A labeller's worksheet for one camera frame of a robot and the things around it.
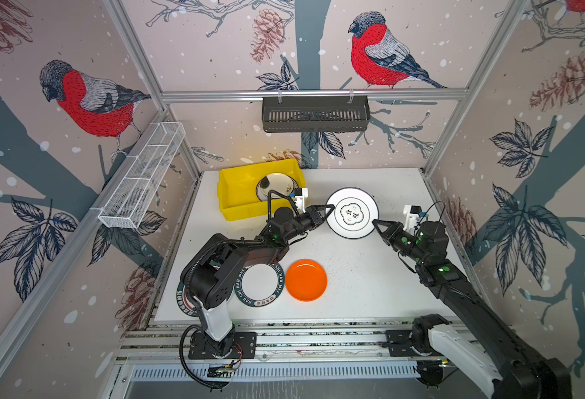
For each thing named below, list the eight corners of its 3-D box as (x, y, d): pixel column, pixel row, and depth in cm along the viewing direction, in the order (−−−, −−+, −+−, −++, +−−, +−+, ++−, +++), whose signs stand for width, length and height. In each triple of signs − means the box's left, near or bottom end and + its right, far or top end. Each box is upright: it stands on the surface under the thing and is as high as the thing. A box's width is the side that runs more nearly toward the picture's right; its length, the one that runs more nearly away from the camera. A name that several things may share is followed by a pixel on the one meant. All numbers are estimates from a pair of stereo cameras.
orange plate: (285, 301, 84) (284, 299, 82) (286, 261, 94) (286, 258, 92) (328, 301, 84) (329, 299, 82) (325, 261, 94) (326, 258, 92)
